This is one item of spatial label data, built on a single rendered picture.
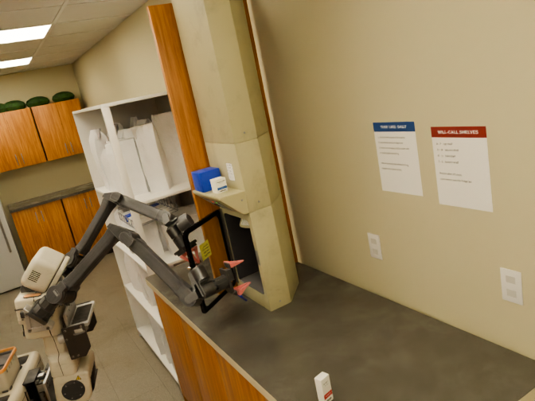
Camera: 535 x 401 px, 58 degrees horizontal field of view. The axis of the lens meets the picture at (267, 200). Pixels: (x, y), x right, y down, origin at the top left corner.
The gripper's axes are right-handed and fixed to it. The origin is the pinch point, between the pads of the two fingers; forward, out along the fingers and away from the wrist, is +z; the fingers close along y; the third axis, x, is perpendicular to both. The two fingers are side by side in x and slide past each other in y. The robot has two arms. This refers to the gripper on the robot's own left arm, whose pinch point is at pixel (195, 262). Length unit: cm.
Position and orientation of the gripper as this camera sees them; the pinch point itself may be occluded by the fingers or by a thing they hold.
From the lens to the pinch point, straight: 224.0
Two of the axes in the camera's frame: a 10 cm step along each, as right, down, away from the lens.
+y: -7.1, 5.1, 4.8
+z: 5.8, 8.2, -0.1
